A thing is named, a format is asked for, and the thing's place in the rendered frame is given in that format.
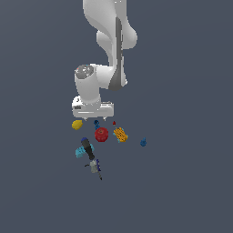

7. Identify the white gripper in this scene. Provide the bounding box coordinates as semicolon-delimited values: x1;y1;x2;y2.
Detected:
71;95;115;122

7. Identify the cyan toy object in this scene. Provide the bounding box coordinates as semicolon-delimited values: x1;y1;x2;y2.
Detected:
75;143;96;159

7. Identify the red apple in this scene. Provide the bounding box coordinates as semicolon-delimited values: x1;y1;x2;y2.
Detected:
94;127;109;143

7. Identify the yellow lemon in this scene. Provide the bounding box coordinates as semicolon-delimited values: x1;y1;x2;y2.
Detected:
71;119;84;131

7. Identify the orange patterned box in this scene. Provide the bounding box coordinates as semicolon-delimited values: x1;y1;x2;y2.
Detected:
113;127;129;143

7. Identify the grey blue power drill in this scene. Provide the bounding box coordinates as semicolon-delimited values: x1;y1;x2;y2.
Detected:
84;158;103;181

